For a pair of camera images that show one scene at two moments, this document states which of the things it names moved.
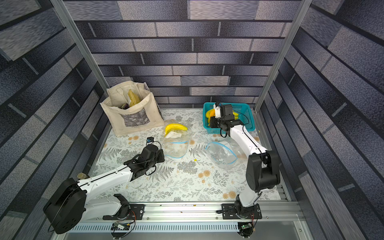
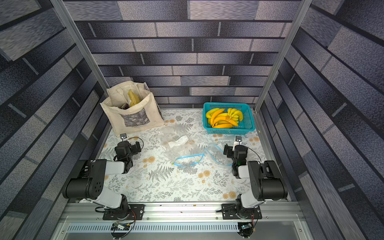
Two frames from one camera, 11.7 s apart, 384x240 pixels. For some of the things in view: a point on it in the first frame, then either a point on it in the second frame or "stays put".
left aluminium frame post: (67, 19) stays put
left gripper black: (160, 152) → (134, 147)
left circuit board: (116, 226) stays put
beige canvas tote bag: (131, 107) stays put
